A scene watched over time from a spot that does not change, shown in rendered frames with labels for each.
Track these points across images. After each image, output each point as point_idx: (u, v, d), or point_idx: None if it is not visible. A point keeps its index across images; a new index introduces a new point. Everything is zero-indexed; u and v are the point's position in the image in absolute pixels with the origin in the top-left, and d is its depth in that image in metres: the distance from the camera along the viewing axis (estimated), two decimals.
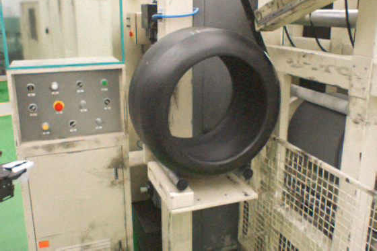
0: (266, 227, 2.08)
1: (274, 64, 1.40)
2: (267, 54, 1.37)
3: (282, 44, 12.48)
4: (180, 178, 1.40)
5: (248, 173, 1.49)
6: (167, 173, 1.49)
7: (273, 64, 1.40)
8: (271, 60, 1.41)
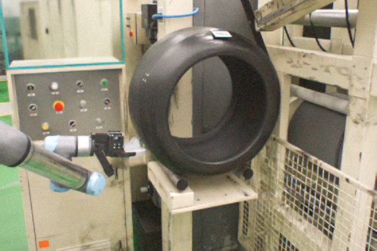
0: (266, 227, 2.08)
1: (229, 35, 1.31)
2: (215, 36, 1.28)
3: (282, 44, 12.48)
4: (176, 186, 1.41)
5: (247, 175, 1.49)
6: None
7: (227, 35, 1.31)
8: (224, 32, 1.32)
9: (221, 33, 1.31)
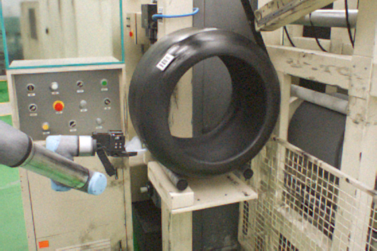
0: (266, 227, 2.08)
1: (171, 56, 1.26)
2: (162, 70, 1.25)
3: (282, 44, 12.48)
4: (183, 188, 1.42)
5: (250, 175, 1.50)
6: None
7: (170, 57, 1.26)
8: (166, 56, 1.27)
9: (164, 60, 1.27)
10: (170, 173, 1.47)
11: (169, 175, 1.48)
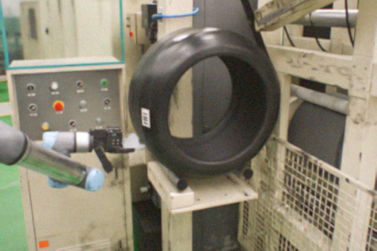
0: (266, 227, 2.08)
1: (147, 111, 1.27)
2: (149, 127, 1.28)
3: (282, 44, 12.48)
4: (183, 178, 1.41)
5: (248, 172, 1.49)
6: (169, 170, 1.49)
7: (147, 112, 1.27)
8: (143, 113, 1.29)
9: (144, 116, 1.29)
10: None
11: None
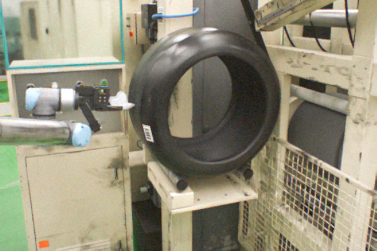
0: (266, 227, 2.08)
1: (147, 127, 1.29)
2: (153, 142, 1.30)
3: (282, 44, 12.48)
4: (180, 189, 1.42)
5: (250, 175, 1.50)
6: None
7: (147, 128, 1.29)
8: (145, 129, 1.30)
9: (146, 132, 1.31)
10: (172, 171, 1.47)
11: (169, 173, 1.47)
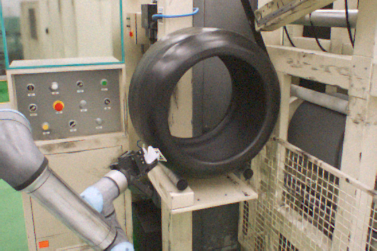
0: (266, 227, 2.08)
1: (156, 150, 1.32)
2: (166, 161, 1.33)
3: (282, 44, 12.48)
4: (186, 182, 1.42)
5: (250, 172, 1.49)
6: None
7: (157, 151, 1.32)
8: (155, 151, 1.34)
9: None
10: (172, 180, 1.48)
11: None
